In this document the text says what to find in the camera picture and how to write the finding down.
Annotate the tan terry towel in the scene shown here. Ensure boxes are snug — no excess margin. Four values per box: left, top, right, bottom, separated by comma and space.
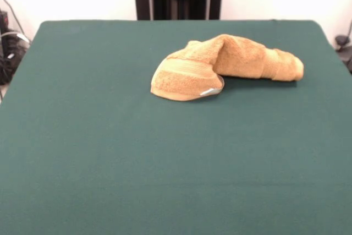
150, 34, 305, 102

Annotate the dark green table cloth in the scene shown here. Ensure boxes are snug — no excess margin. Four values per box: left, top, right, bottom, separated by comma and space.
0, 19, 352, 235

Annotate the grey cable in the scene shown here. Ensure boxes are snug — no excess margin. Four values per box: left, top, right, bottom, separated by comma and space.
0, 31, 31, 45

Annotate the thin black cable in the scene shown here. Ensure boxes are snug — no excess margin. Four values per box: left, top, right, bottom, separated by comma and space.
0, 0, 24, 34

